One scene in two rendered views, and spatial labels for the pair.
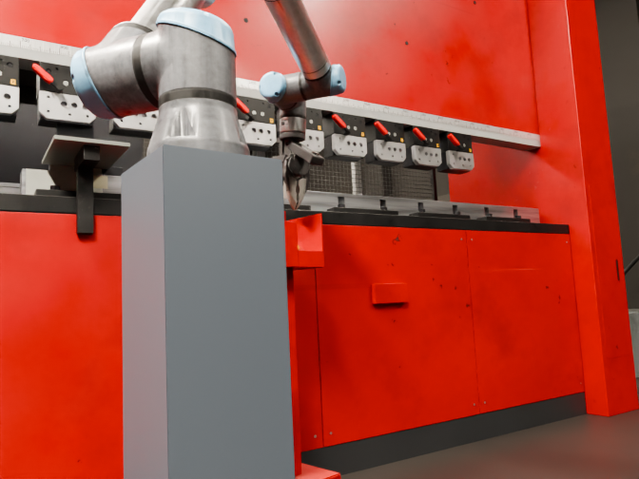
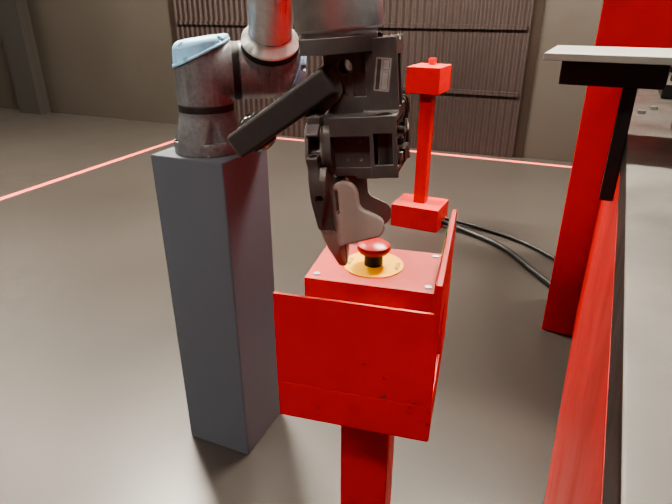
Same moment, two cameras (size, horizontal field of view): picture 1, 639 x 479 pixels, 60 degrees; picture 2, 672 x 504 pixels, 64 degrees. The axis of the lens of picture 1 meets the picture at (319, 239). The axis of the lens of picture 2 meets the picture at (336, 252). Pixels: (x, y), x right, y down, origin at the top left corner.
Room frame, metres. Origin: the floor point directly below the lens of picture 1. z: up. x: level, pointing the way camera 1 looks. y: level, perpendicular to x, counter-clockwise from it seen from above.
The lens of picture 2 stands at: (1.95, -0.19, 1.06)
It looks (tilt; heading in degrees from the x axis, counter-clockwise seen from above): 25 degrees down; 149
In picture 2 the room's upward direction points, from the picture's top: straight up
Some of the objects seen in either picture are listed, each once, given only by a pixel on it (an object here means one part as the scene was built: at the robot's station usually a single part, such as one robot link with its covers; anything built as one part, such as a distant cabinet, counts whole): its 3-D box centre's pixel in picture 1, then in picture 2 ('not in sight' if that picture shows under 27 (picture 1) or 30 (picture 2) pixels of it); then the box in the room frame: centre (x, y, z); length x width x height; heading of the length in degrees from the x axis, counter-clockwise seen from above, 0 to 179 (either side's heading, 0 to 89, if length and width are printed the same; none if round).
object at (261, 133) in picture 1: (251, 124); not in sight; (1.91, 0.22, 1.20); 0.15 x 0.09 x 0.17; 123
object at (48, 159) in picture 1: (84, 154); (646, 55); (1.47, 0.63, 1.00); 0.26 x 0.18 x 0.01; 33
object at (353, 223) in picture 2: (295, 194); (353, 226); (1.56, 0.06, 0.87); 0.06 x 0.03 x 0.09; 44
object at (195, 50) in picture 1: (193, 61); (206, 69); (0.82, 0.18, 0.94); 0.13 x 0.12 x 0.14; 70
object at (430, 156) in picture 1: (420, 148); not in sight; (2.34, -0.45, 1.20); 0.15 x 0.09 x 0.17; 123
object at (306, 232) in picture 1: (276, 236); (372, 306); (1.52, 0.12, 0.75); 0.20 x 0.16 x 0.18; 134
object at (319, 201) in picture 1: (404, 211); not in sight; (2.28, -0.36, 0.92); 1.68 x 0.06 x 0.10; 123
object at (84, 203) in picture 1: (87, 192); (601, 129); (1.44, 0.61, 0.88); 0.14 x 0.04 x 0.22; 33
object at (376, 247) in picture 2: not in sight; (373, 255); (1.48, 0.14, 0.79); 0.04 x 0.04 x 0.04
